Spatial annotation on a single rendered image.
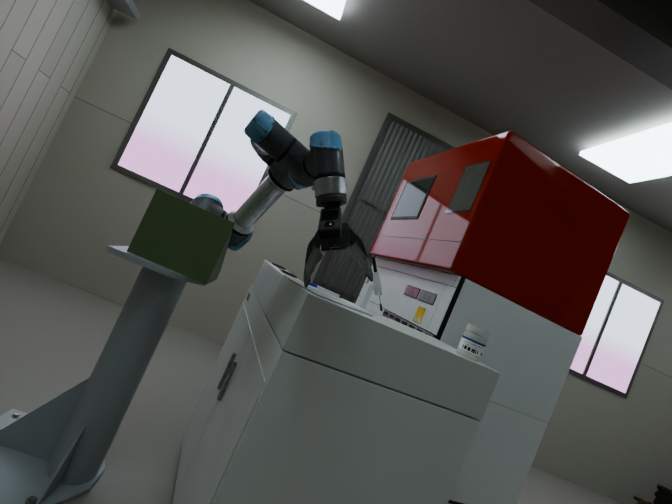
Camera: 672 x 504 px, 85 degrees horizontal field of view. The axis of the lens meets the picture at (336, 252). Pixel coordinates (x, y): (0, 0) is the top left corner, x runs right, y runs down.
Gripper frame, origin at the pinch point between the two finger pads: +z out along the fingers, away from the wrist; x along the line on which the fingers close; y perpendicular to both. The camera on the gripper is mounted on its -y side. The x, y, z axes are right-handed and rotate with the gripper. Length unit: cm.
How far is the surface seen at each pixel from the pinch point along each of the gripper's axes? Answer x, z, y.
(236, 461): 27.4, 38.1, 4.1
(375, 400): -6.0, 30.5, 14.5
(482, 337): -39, 20, 29
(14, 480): 110, 53, 34
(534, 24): -137, -153, 155
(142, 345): 72, 16, 45
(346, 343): -0.2, 14.6, 9.8
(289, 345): 13.1, 13.0, 4.9
